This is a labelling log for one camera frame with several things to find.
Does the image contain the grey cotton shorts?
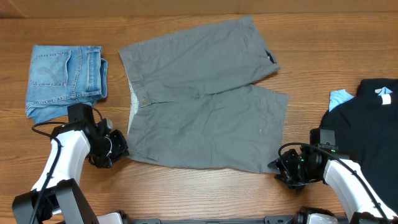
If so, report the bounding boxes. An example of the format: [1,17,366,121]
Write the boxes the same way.
[119,16,289,174]

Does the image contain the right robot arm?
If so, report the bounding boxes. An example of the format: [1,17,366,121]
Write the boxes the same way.
[268,128,397,223]

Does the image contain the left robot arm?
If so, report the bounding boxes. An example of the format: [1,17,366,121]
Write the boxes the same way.
[12,103,131,224]

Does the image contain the black shirt with label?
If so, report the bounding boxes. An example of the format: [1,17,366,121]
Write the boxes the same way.
[320,78,397,212]

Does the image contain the light blue garment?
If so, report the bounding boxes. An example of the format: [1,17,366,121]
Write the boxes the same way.
[328,89,354,111]

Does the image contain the folded blue denim jeans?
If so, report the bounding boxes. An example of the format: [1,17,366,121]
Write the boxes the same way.
[25,45,108,123]

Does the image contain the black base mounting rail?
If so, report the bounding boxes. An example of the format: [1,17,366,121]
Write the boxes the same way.
[128,216,294,224]

